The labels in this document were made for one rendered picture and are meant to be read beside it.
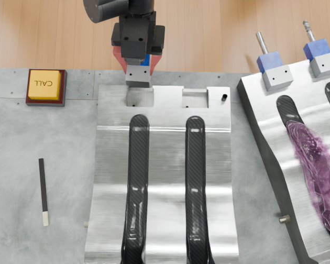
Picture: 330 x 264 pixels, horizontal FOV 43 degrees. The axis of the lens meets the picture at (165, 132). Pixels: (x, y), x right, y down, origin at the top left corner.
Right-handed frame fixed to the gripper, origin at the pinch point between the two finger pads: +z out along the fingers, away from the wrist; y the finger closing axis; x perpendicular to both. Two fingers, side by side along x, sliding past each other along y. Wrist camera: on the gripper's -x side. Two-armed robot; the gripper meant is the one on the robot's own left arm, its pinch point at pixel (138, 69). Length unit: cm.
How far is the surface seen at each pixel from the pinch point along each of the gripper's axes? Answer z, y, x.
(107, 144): 5.0, -4.5, -17.1
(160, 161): 6.4, 5.8, -19.4
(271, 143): 4.7, 27.4, -14.5
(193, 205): 9.8, 12.4, -26.5
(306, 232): 12.9, 33.9, -28.8
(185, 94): 1.1, 10.1, -5.5
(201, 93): 0.6, 13.4, -5.5
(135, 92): 1.3, 0.0, -5.9
